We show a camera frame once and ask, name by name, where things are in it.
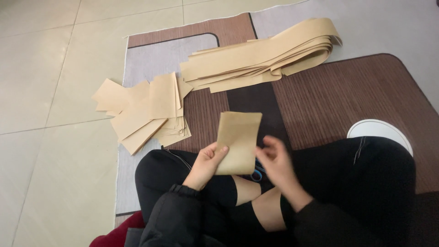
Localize brown and grey floor mat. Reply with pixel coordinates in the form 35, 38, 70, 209
114, 12, 439, 227

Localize pile of cut tan papers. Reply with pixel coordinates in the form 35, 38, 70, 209
91, 71, 194, 156

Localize blue handled scissors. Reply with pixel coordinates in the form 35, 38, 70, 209
250, 158, 267, 182

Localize white round bowl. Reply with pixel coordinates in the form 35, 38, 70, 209
347, 119, 414, 157

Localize stack of long tan strips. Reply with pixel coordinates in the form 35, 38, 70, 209
179, 18, 343, 94

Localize tan paper piece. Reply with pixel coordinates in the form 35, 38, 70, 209
214, 111, 263, 176

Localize red cushion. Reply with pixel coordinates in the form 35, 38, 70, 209
89, 211, 147, 247

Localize person's legs in black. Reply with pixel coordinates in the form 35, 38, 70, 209
135, 136, 417, 247

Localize person's right hand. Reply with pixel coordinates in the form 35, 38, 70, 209
255, 135, 303, 203

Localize person's left hand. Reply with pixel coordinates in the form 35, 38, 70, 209
182, 142, 230, 191

